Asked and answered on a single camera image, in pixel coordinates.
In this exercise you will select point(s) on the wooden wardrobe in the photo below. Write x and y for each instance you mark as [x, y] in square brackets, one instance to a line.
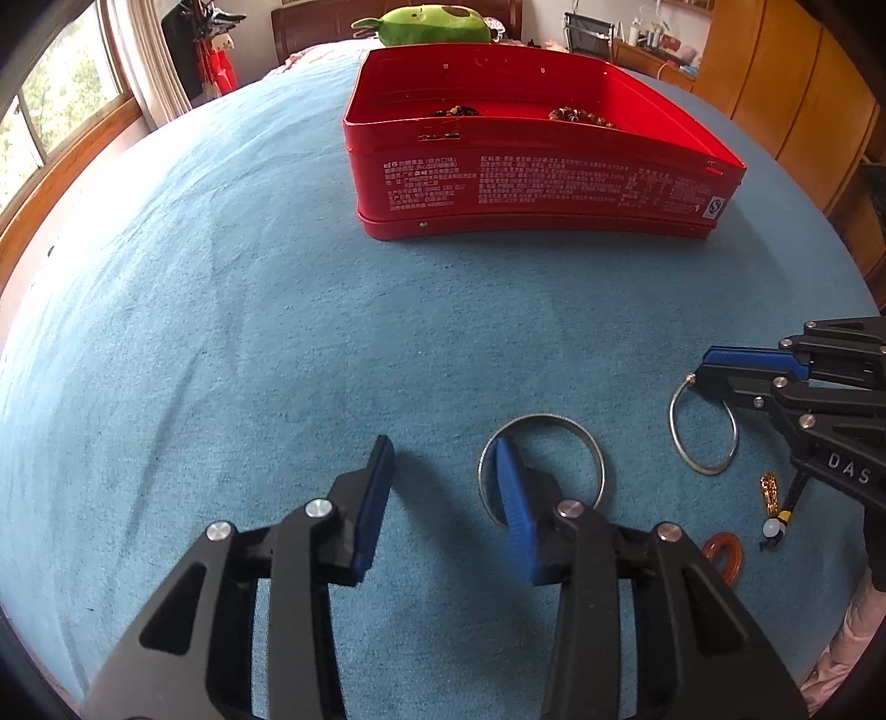
[782, 83]

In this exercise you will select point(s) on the wooden coat rack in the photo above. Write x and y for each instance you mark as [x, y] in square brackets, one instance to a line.
[207, 10]

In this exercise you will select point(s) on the red garment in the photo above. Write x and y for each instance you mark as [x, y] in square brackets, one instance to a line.
[220, 69]

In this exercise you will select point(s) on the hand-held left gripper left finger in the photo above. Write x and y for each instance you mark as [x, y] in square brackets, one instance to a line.
[370, 512]

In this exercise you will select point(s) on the wooden side window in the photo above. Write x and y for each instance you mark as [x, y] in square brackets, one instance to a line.
[55, 90]

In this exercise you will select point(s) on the wooden headboard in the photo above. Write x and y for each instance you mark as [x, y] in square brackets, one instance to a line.
[304, 28]

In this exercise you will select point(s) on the wide silver bangle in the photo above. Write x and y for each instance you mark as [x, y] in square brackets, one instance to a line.
[550, 418]

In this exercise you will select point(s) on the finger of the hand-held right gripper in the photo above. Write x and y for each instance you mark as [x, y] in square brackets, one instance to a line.
[734, 389]
[747, 359]

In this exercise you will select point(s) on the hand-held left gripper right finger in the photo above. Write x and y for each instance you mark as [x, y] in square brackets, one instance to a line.
[516, 498]

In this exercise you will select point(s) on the open wooden shelf unit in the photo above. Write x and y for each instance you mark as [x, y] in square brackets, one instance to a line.
[865, 221]

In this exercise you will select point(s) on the black office chair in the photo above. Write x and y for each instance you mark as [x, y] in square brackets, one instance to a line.
[588, 31]

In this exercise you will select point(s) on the pink cloth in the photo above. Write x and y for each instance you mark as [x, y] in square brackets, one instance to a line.
[851, 658]

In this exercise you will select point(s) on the red tin box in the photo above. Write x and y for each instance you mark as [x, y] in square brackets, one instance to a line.
[540, 187]

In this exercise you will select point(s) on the thin silver bangle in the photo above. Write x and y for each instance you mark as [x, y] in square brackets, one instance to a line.
[672, 426]

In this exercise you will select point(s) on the white side curtain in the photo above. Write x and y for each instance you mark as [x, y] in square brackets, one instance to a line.
[145, 55]

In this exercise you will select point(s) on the green plush toy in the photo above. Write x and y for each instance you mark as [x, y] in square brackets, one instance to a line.
[429, 24]

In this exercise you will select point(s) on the black jacket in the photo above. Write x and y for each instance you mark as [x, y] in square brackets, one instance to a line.
[181, 55]

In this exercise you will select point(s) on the wooden desk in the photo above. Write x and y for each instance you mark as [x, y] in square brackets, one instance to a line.
[650, 62]

